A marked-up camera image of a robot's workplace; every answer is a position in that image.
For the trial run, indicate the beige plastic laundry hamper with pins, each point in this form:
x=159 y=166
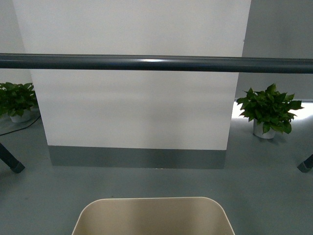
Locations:
x=153 y=216

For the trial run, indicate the green potted plant right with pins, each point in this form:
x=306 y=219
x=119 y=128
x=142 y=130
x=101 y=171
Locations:
x=270 y=111

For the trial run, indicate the green potted plant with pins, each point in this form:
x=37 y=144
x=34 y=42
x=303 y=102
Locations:
x=17 y=100
x=270 y=111

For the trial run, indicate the green potted plant left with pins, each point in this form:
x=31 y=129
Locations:
x=17 y=100

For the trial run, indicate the dark grey clothes hanger rail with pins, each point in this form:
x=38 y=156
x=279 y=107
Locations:
x=150 y=157

